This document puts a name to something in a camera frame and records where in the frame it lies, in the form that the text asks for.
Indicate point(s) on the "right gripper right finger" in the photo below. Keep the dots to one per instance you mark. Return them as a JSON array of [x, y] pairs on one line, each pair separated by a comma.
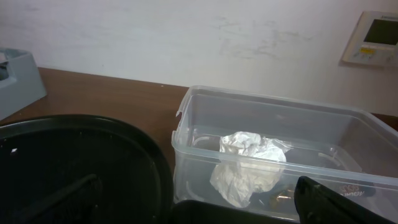
[[317, 204]]

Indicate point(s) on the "clear plastic storage bin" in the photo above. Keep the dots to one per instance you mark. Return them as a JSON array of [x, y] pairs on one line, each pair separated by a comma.
[[330, 144]]

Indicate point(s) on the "beige wall control panel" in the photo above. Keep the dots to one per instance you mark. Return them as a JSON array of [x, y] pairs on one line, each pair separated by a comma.
[[373, 41]]

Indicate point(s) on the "grey plastic dishwasher rack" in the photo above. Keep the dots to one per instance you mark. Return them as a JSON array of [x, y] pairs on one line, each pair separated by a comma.
[[21, 83]]

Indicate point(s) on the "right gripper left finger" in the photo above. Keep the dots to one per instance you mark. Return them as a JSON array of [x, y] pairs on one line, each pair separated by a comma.
[[75, 203]]

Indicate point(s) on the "white paper napkin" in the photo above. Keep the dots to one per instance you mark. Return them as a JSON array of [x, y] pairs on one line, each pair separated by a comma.
[[237, 181]]

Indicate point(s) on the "black rectangular tray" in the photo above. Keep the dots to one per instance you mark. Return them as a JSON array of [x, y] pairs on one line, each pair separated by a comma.
[[195, 212]]

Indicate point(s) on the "round black serving tray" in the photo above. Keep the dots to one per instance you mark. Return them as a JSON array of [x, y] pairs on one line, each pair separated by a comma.
[[42, 155]]

